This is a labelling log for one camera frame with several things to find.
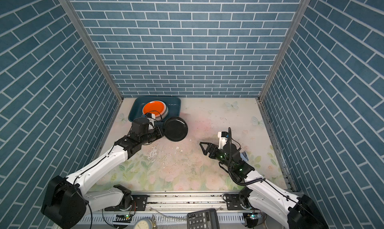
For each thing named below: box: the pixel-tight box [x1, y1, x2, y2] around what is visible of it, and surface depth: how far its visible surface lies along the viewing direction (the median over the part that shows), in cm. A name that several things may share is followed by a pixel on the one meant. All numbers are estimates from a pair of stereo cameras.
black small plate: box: [163, 116, 189, 142], surface depth 86 cm
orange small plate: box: [142, 100, 167, 119], surface depth 111 cm
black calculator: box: [187, 208, 220, 229], surface depth 69 cm
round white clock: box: [133, 217, 153, 229], surface depth 67 cm
